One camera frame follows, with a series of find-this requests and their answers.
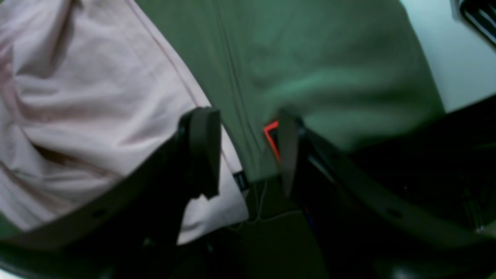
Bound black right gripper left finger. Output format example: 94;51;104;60
1;107;221;279

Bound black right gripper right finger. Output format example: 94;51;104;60
277;110;495;279

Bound pink t-shirt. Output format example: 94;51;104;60
0;0;249;246

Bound orange clamp right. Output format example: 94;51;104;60
263;121;281;162

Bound green table cloth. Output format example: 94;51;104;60
138;0;444;182

